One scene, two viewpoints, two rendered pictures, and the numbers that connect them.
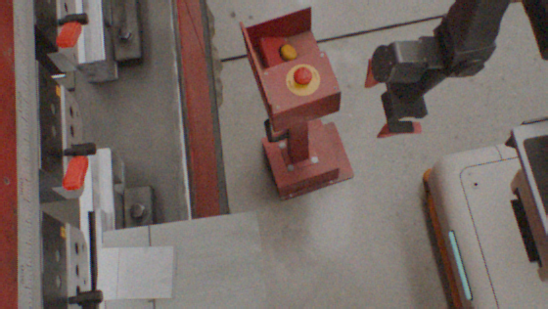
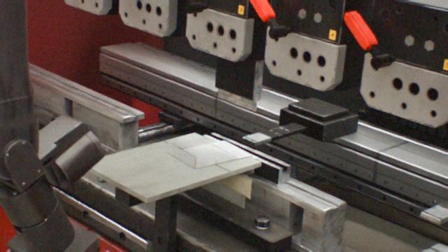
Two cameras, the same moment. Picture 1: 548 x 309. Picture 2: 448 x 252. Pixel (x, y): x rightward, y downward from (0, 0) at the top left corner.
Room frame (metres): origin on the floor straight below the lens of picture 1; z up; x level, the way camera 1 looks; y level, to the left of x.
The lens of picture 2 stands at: (1.16, -0.78, 1.56)
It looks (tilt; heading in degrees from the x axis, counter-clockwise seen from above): 20 degrees down; 132
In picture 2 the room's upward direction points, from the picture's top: 4 degrees clockwise
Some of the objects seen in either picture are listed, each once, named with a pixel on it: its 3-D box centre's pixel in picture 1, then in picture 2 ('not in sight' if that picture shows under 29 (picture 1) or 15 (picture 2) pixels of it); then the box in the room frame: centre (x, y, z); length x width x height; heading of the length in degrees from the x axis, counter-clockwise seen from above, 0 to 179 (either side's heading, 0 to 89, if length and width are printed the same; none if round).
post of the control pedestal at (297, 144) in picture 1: (296, 123); not in sight; (0.63, -0.07, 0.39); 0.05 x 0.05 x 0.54; 8
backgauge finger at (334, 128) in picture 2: not in sight; (294, 124); (0.21, 0.50, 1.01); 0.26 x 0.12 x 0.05; 87
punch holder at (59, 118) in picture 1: (33, 138); (318, 29); (0.37, 0.32, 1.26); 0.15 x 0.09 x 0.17; 177
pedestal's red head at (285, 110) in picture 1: (292, 67); not in sight; (0.63, -0.07, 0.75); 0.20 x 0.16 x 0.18; 8
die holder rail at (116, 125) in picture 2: not in sight; (66, 104); (-0.35, 0.36, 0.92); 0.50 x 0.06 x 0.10; 177
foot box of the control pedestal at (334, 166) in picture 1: (307, 155); not in sight; (0.63, -0.10, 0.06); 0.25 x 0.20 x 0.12; 98
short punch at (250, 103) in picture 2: not in sight; (238, 79); (0.19, 0.33, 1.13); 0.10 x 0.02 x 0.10; 177
